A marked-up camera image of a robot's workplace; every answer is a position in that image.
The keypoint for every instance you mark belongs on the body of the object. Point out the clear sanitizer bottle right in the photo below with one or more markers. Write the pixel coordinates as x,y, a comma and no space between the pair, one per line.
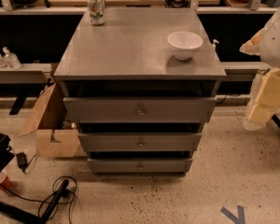
11,59

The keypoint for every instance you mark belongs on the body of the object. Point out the grey wooden drawer cabinet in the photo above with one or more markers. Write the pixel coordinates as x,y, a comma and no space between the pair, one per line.
129,56

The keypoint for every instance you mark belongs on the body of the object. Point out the white ceramic bowl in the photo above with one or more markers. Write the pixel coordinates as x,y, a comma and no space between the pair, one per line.
184,44

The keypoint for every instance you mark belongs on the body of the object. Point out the grey top drawer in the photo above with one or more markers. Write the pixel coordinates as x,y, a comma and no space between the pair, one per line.
139,109

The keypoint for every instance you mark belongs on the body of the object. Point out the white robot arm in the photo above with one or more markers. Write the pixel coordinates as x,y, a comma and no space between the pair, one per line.
266,42

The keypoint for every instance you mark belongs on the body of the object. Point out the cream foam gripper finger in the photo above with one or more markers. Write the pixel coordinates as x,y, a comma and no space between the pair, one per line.
264,99

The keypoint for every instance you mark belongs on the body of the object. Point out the grey drawer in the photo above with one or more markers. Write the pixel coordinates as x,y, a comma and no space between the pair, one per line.
139,141
140,166
139,109

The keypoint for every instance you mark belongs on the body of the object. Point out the small white pump bottle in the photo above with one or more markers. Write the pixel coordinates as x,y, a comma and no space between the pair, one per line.
215,44

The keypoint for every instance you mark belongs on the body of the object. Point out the red plastic cup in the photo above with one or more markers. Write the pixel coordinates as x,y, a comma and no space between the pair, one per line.
5,182

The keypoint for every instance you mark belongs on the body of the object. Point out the brown cardboard box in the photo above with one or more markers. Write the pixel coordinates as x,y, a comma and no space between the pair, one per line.
54,136

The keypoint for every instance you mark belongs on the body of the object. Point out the grey bottom drawer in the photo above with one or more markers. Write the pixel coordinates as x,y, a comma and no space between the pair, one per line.
140,166

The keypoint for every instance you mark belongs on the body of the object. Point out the black power adapter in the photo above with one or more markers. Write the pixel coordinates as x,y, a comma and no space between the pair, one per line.
21,160

